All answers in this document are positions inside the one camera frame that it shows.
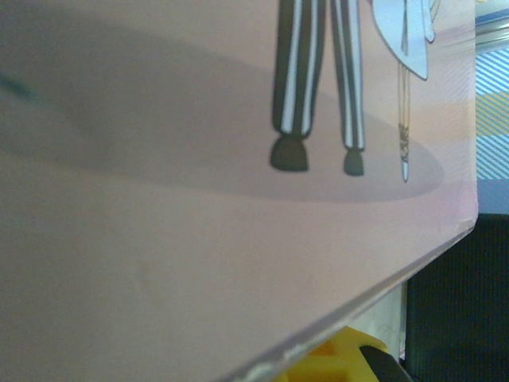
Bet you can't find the black suitcase with metal fittings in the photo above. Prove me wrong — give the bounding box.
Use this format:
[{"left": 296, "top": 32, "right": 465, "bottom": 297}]
[{"left": 399, "top": 212, "right": 509, "bottom": 382}]

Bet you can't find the pink box with cartoon couple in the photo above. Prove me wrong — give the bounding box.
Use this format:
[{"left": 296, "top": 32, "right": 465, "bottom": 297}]
[{"left": 0, "top": 0, "right": 479, "bottom": 382}]

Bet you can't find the aluminium frame post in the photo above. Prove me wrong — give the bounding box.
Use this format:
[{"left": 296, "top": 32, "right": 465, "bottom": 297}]
[{"left": 475, "top": 10, "right": 509, "bottom": 55}]

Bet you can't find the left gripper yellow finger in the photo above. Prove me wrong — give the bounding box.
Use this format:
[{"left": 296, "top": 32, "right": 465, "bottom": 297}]
[{"left": 286, "top": 325, "right": 411, "bottom": 382}]

